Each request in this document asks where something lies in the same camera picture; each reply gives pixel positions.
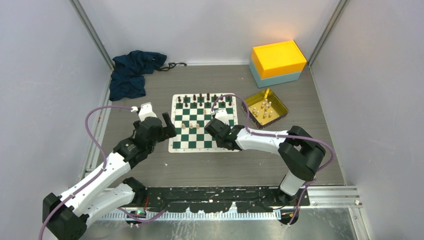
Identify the dark blue cloth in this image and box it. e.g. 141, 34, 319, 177
109, 50, 167, 102

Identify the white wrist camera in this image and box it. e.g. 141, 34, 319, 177
213, 108, 232, 125
130, 102, 157, 122

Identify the yellow box lid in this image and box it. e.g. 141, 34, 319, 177
250, 40, 307, 79

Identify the black cord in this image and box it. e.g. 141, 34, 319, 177
155, 61, 188, 72

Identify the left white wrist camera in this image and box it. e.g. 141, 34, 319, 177
130, 102, 157, 122

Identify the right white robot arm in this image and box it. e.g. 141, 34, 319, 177
204, 118, 326, 206

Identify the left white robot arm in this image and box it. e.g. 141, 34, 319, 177
38, 108, 177, 240

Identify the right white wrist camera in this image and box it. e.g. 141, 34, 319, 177
213, 108, 232, 125

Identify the aluminium front rail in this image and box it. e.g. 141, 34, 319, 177
100, 210, 282, 221

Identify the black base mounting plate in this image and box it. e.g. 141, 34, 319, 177
128, 186, 310, 214

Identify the light blue box base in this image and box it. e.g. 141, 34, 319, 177
249, 60, 302, 88

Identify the green white chess board mat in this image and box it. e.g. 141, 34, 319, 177
168, 93, 228, 154

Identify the gold metal tin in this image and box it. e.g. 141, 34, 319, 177
244, 88, 289, 125

